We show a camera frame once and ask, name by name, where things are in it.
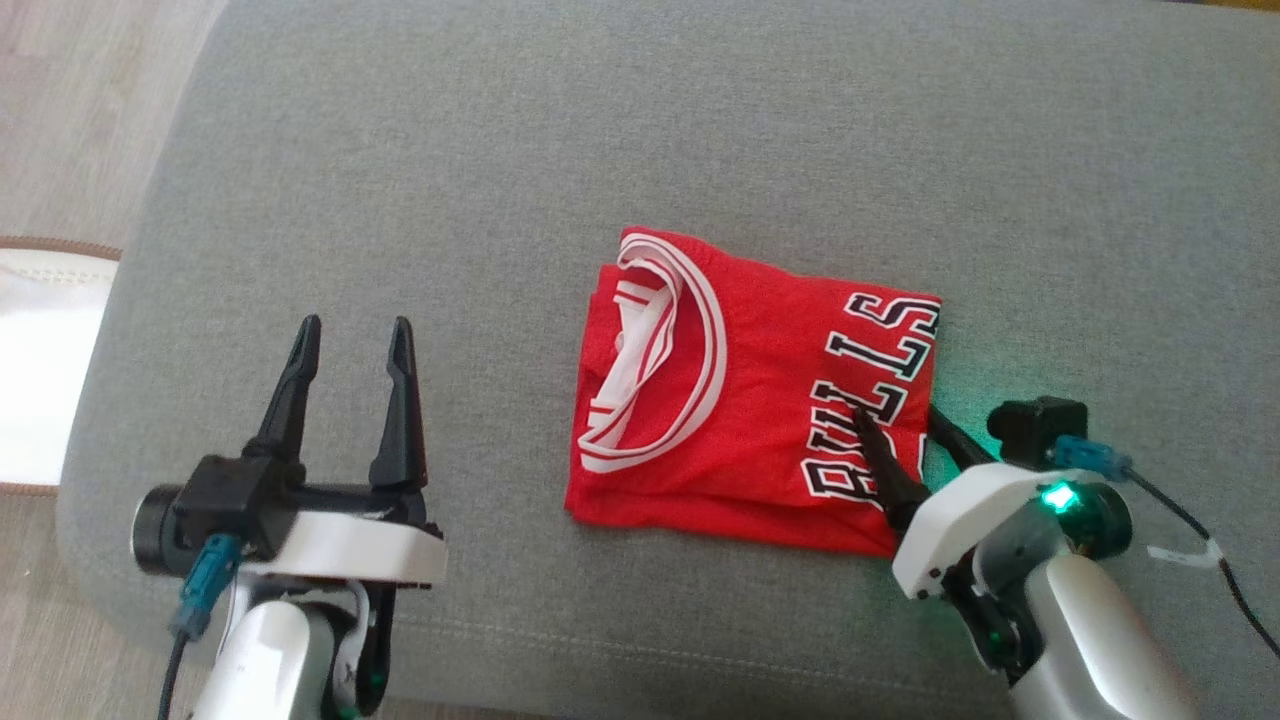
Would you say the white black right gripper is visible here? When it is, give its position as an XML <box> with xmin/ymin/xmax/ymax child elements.
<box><xmin>848</xmin><ymin>403</ymin><xmax>1134</xmax><ymax>683</ymax></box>

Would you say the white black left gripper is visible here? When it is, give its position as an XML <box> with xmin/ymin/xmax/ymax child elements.
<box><xmin>133</xmin><ymin>314</ymin><xmax>448</xmax><ymax>716</ymax></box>

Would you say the red basketball jersey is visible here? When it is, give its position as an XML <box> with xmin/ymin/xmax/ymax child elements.
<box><xmin>563</xmin><ymin>226</ymin><xmax>943</xmax><ymax>558</ymax></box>

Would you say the white mat brown edge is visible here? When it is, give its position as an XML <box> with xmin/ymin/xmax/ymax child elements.
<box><xmin>0</xmin><ymin>236</ymin><xmax>124</xmax><ymax>498</ymax></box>

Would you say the grey sofa seat cushion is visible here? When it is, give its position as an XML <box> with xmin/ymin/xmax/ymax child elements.
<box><xmin>55</xmin><ymin>0</ymin><xmax>1280</xmax><ymax>720</ymax></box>

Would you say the black right cable teal plug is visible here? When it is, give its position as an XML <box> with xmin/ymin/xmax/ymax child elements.
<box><xmin>1053</xmin><ymin>435</ymin><xmax>1280</xmax><ymax>663</ymax></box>

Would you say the black cable teal plug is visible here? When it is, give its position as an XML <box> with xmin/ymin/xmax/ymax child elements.
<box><xmin>1053</xmin><ymin>435</ymin><xmax>1280</xmax><ymax>663</ymax></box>
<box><xmin>158</xmin><ymin>533</ymin><xmax>244</xmax><ymax>720</ymax></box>

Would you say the black left cable teal plug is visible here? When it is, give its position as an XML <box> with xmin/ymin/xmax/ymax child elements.
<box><xmin>158</xmin><ymin>533</ymin><xmax>244</xmax><ymax>720</ymax></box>

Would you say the white right cable label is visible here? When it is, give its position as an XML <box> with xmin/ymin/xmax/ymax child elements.
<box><xmin>1147</xmin><ymin>538</ymin><xmax>1223</xmax><ymax>573</ymax></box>

